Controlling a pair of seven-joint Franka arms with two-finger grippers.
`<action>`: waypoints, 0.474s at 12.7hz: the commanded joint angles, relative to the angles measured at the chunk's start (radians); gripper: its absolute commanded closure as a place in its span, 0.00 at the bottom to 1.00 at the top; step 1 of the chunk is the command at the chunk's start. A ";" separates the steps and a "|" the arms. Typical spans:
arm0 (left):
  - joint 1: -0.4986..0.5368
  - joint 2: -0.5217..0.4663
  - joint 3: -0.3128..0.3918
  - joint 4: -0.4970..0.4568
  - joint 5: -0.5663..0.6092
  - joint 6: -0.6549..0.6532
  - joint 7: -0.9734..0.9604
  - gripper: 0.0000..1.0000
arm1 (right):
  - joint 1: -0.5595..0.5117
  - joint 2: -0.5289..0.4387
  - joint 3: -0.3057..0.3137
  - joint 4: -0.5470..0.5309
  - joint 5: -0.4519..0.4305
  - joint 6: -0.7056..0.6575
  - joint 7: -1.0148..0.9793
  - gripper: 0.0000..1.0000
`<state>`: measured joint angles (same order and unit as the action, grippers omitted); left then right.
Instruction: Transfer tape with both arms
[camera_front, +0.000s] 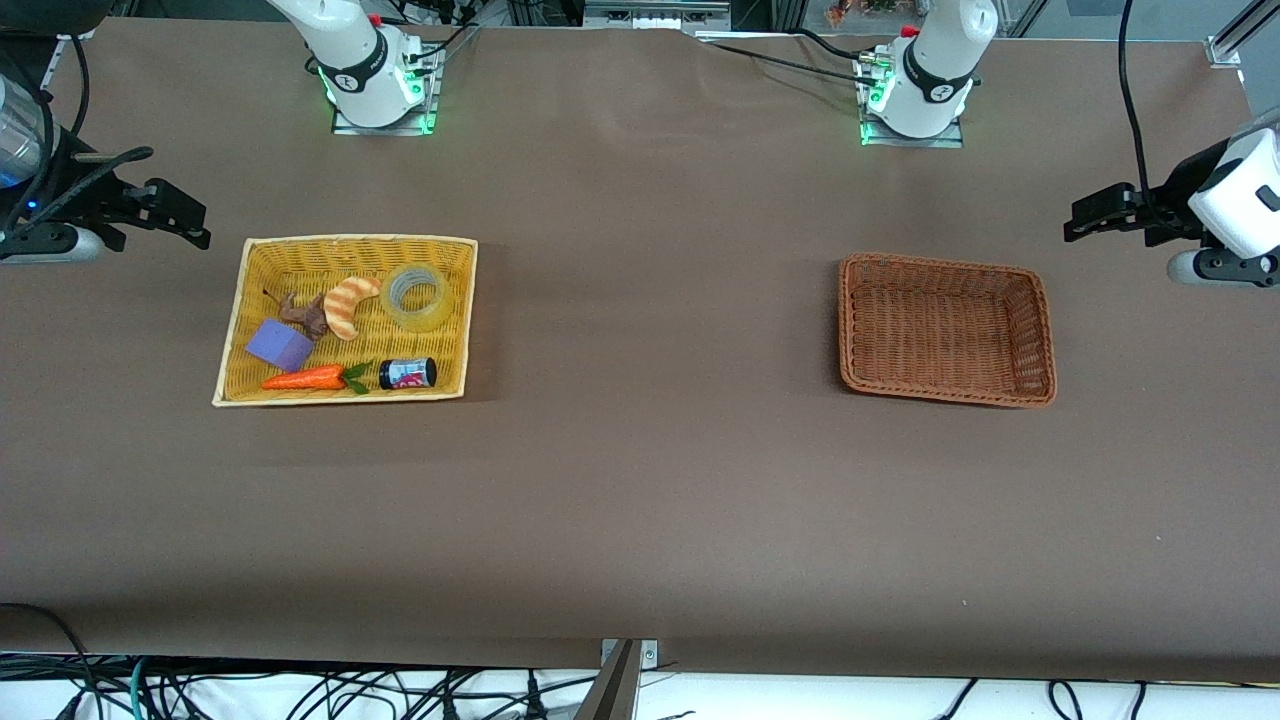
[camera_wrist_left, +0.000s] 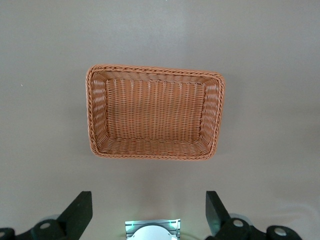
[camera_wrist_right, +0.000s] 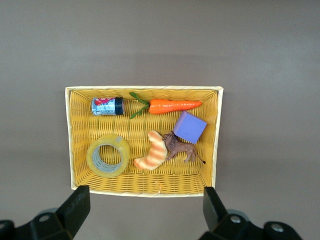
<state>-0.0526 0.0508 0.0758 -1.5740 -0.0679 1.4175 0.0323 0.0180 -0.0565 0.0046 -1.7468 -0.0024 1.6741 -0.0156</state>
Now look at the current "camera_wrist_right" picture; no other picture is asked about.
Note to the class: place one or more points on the toy croissant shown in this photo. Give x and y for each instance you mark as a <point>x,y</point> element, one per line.
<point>156,152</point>

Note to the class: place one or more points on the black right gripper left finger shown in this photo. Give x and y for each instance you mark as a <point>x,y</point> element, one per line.
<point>72,212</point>

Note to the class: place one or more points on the yellow tape roll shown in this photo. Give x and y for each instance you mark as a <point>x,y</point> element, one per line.
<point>107,140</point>

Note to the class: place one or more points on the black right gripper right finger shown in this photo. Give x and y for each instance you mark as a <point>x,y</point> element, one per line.
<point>215,212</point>

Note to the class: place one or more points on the purple foam cube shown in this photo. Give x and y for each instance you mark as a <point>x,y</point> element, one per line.
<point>190,127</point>

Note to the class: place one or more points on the brown root toy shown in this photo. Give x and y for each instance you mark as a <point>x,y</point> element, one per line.
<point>180,147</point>

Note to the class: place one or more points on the small jar with black lid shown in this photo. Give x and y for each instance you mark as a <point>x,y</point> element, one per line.
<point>105,107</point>

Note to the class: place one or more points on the yellow wicker basket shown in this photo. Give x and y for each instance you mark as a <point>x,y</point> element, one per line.
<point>112,125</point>

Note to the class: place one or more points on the orange toy carrot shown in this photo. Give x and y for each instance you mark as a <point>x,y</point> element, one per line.
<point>170,106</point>

